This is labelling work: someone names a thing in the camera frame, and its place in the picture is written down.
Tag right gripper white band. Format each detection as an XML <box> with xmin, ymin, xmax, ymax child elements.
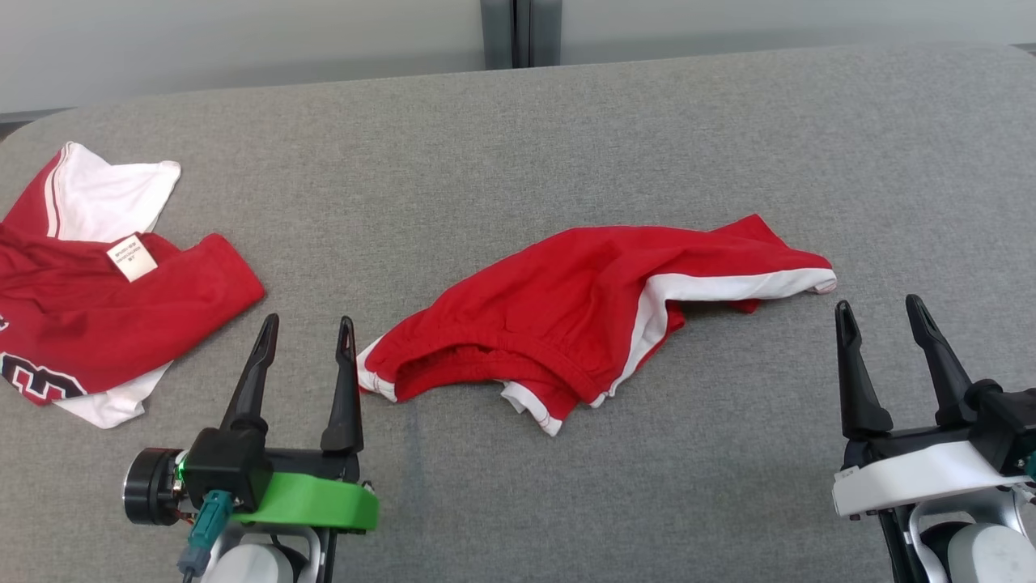
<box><xmin>832</xmin><ymin>294</ymin><xmax>1036</xmax><ymax>583</ymax></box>

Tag grey partition post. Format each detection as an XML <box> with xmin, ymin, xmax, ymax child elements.
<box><xmin>480</xmin><ymin>0</ymin><xmax>563</xmax><ymax>69</ymax></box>

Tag red shorts with white stripe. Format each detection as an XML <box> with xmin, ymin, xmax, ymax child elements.
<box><xmin>356</xmin><ymin>214</ymin><xmax>838</xmax><ymax>436</ymax></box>

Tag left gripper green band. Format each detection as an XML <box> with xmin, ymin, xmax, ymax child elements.
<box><xmin>123</xmin><ymin>313</ymin><xmax>380</xmax><ymax>583</ymax></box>

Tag left teal connector black cable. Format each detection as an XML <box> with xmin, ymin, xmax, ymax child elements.
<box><xmin>176</xmin><ymin>489</ymin><xmax>236</xmax><ymax>583</ymax></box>

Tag red white basketball jersey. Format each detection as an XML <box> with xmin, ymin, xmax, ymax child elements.
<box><xmin>0</xmin><ymin>142</ymin><xmax>266</xmax><ymax>430</ymax></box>

